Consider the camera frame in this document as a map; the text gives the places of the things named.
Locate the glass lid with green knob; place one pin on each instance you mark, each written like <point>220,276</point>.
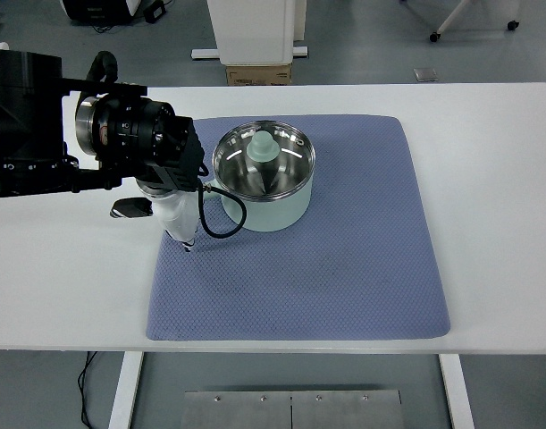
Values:
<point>261,145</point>

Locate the grey floor outlet plate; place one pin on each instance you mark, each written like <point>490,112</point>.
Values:
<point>425,74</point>

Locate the white wheeled cart frame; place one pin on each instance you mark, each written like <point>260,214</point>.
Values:
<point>451,18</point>

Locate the black and white machine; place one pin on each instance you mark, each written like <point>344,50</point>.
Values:
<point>89,11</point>

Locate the brown cardboard box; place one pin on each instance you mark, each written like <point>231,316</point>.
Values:
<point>259,74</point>

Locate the blue textured mat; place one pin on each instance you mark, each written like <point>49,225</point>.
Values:
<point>344,268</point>

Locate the white table leg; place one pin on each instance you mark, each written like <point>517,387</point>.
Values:
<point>125,393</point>
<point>458,393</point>

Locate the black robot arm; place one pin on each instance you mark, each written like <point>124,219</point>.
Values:
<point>22,111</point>

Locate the white pedestal cabinet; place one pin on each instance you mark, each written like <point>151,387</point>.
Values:
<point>254,31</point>

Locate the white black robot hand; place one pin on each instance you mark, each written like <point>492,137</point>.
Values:
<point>176,214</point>

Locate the small black box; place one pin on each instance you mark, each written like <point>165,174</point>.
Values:
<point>154,11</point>

